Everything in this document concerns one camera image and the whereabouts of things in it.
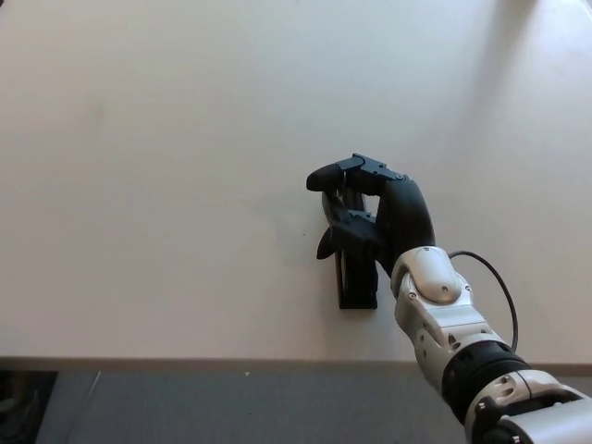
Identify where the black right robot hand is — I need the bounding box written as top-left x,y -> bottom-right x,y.
304,152 -> 438,278

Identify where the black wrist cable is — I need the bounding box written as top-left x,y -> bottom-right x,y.
447,250 -> 519,352

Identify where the black desk stapler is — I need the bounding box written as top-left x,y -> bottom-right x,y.
333,192 -> 381,311

